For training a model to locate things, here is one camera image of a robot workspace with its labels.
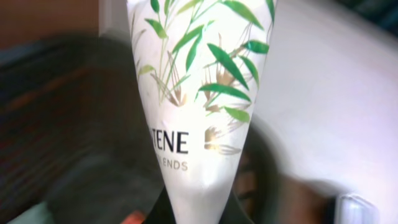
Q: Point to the white Pantene tube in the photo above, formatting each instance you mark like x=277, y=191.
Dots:
x=199, y=65

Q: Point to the grey plastic basket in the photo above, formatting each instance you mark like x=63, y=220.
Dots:
x=83, y=140

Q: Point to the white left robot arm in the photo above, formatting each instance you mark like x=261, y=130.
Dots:
x=327, y=101

